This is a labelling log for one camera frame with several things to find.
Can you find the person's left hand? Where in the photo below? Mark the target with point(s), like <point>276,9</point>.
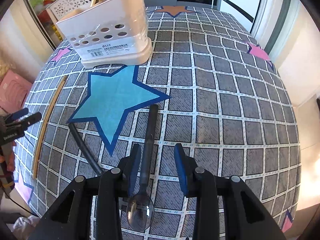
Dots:
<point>8,155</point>

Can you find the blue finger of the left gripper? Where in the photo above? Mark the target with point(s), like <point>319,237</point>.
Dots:
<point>10,118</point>

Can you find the black handled spoon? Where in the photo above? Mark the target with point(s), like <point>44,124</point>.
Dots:
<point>140,207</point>
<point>84,150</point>

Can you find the grey checked tablecloth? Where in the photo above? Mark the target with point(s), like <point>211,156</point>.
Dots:
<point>228,108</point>

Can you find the white utensil holder caddy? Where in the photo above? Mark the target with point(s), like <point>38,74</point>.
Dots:
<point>110,32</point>

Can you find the white perforated storage cart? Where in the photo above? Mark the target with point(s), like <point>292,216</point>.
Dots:
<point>61,8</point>

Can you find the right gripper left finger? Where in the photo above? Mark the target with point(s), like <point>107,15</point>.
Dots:
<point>69,217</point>

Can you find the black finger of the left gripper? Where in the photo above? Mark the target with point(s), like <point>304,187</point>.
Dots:
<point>28,121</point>

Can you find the pink box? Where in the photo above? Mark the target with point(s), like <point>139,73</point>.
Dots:
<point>14,92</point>

